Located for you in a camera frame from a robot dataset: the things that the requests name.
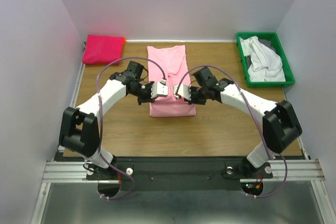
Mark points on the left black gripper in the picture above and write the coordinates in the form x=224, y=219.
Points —
x=148, y=98

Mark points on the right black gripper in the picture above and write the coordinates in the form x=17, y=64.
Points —
x=192, y=100

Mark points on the light pink t shirt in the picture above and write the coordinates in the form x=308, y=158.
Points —
x=173, y=62

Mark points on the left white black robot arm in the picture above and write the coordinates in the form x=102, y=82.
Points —
x=82, y=127

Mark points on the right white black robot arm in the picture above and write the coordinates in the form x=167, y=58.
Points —
x=276, y=122

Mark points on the folded magenta t shirt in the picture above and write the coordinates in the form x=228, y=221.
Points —
x=102, y=50

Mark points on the white crumpled t shirt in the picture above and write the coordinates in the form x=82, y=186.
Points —
x=263, y=64

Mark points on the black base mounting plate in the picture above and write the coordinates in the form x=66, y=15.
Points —
x=181, y=173

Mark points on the grey garment in bin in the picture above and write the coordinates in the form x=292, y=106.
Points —
x=267, y=43

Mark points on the green plastic bin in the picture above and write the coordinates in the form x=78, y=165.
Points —
x=274, y=39

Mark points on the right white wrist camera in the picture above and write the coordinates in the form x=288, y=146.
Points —
x=182, y=91

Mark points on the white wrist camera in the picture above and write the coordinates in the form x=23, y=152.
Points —
x=182, y=91
x=159, y=90

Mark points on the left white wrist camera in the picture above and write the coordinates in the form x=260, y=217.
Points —
x=159, y=90

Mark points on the aluminium extrusion rail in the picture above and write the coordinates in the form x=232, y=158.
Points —
x=298, y=170

